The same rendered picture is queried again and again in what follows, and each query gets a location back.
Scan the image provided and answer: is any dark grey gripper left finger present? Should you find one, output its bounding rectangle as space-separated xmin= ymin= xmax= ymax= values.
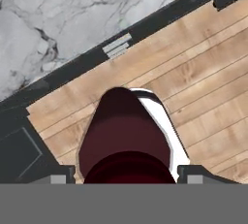
xmin=29 ymin=164 xmax=77 ymax=184

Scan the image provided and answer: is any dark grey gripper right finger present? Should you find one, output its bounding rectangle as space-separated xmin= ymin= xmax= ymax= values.
xmin=176 ymin=164 xmax=240 ymax=184

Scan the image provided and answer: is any dark red wine bottle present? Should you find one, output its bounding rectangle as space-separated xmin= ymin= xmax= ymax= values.
xmin=76 ymin=86 xmax=192 ymax=184

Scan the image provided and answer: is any dark grey cabinet door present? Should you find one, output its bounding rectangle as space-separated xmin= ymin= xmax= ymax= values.
xmin=0 ymin=106 xmax=72 ymax=184

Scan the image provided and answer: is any silver cabinet handle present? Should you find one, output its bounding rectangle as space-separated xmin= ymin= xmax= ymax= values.
xmin=102 ymin=32 xmax=134 ymax=59

